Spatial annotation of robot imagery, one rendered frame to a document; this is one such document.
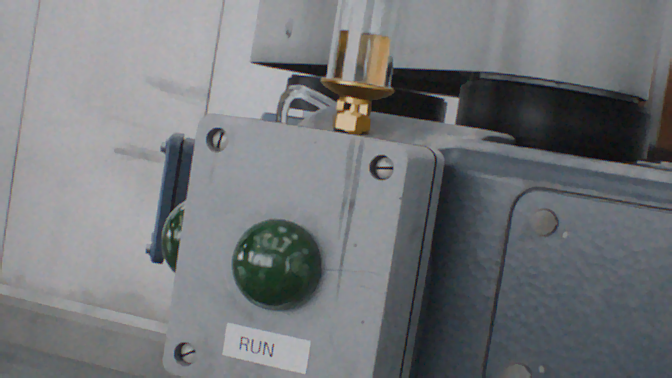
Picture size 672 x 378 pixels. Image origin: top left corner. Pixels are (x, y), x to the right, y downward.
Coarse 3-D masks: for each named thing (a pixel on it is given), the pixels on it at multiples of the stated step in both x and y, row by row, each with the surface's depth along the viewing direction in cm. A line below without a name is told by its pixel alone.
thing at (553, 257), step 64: (320, 128) 52; (384, 128) 52; (448, 128) 53; (448, 192) 47; (512, 192) 47; (576, 192) 46; (640, 192) 45; (448, 256) 47; (512, 256) 46; (576, 256) 46; (640, 256) 45; (448, 320) 47; (512, 320) 46; (576, 320) 46; (640, 320) 45
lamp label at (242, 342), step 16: (240, 336) 44; (256, 336) 44; (272, 336) 44; (288, 336) 44; (224, 352) 44; (240, 352) 44; (256, 352) 44; (272, 352) 44; (288, 352) 44; (304, 352) 43; (288, 368) 44; (304, 368) 43
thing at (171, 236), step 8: (176, 208) 47; (184, 208) 46; (168, 216) 47; (176, 216) 46; (168, 224) 46; (176, 224) 46; (168, 232) 46; (176, 232) 46; (168, 240) 46; (176, 240) 46; (168, 248) 46; (176, 248) 46; (168, 256) 46; (176, 256) 46; (168, 264) 47; (176, 264) 46
